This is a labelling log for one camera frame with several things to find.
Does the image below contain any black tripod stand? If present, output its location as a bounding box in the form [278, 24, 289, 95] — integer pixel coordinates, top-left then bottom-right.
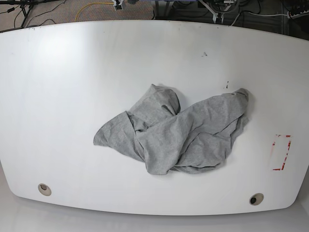
[0, 0, 57, 29]

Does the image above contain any red tape rectangle marking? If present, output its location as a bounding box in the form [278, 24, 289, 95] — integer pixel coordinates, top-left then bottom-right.
[269, 134, 292, 171]

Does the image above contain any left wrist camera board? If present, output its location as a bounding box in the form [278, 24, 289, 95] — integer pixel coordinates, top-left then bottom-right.
[212, 13, 224, 24]

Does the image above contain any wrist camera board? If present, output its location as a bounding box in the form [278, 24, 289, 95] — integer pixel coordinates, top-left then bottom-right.
[212, 13, 224, 24]
[113, 0, 125, 11]

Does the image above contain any yellow cable on floor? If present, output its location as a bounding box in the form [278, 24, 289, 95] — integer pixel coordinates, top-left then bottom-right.
[75, 1, 114, 22]

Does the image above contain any left table cable grommet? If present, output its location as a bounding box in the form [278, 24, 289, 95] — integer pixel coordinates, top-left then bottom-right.
[38, 184, 52, 196]

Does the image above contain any right table cable grommet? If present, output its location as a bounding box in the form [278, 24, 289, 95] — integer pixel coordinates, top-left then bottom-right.
[249, 193, 264, 206]

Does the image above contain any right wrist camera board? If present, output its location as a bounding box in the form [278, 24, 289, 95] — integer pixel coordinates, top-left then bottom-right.
[113, 0, 125, 11]

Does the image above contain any grey T-shirt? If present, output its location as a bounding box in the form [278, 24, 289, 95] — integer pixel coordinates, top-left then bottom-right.
[93, 85, 249, 175]

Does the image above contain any white power strip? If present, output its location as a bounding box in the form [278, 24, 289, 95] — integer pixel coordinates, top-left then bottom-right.
[288, 4, 309, 19]

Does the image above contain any table cable grommet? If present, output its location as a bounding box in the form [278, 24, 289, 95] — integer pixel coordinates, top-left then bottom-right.
[249, 193, 264, 206]
[38, 184, 52, 196]

